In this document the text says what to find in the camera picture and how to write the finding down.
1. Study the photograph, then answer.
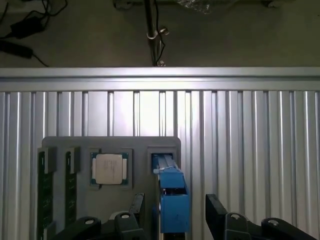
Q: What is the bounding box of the disk in blue carrier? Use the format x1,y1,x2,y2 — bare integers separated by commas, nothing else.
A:
151,153,190,235

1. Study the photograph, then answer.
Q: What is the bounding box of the grey parts rack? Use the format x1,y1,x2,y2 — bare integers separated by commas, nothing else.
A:
37,136,182,240

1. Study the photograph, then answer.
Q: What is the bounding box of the silver CPU chip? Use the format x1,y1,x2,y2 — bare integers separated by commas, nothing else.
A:
89,151,131,186

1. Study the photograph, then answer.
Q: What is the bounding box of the green RAM stick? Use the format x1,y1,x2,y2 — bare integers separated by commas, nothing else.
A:
64,150,77,223
37,147,54,240

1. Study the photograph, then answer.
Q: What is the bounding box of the metal stand pole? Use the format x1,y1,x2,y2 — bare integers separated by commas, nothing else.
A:
144,0,162,67

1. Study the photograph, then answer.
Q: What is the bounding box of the black power adapter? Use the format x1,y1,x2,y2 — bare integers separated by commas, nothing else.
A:
0,39,33,60
9,15,47,39

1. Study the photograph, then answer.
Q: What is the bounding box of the aluminium table edge rail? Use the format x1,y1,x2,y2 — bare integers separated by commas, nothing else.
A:
0,66,320,92

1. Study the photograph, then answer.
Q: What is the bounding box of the black cable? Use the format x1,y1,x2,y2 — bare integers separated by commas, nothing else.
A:
152,0,166,66

